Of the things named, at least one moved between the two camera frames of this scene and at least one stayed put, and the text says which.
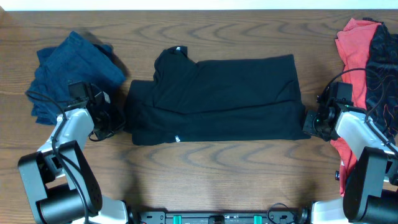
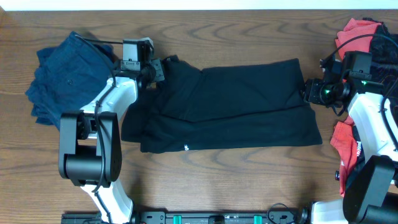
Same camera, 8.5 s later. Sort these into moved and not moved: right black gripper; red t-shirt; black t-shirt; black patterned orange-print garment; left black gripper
Moved: right black gripper; black t-shirt; left black gripper
Not moved: red t-shirt; black patterned orange-print garment
